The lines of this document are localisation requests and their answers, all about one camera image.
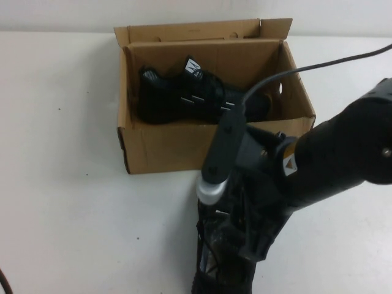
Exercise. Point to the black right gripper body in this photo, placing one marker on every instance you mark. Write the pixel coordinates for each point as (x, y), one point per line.
(263, 165)

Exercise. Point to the brown cardboard shoe box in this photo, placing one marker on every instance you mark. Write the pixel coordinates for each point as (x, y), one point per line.
(171, 150)

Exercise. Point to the black mesh sneaker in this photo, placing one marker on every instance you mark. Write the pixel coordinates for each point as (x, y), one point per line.
(214, 245)
(171, 104)

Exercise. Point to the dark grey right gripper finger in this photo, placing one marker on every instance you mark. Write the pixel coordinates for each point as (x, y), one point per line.
(263, 242)

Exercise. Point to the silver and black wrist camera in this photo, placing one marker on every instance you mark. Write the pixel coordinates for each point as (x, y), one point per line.
(220, 147)

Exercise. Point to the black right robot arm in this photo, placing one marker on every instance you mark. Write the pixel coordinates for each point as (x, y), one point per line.
(337, 153)

